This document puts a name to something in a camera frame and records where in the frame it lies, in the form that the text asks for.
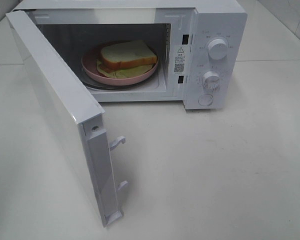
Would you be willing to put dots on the lower white timer knob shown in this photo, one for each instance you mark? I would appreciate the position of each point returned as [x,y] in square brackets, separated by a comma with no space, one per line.
[211,80]

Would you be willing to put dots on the white microwave oven body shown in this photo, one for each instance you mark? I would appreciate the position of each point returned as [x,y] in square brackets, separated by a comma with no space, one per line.
[178,32]

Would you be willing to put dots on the pink plate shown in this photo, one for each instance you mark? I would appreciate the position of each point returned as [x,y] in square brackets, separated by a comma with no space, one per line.
[93,54]

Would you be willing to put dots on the upper white power knob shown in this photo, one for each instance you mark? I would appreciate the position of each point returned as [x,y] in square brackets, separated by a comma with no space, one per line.
[217,48]

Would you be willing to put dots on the sandwich with lettuce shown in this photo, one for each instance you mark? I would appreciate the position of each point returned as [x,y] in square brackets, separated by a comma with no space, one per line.
[126,55]

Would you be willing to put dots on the glass microwave turntable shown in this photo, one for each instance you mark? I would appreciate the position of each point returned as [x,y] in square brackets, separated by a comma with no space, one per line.
[109,87]

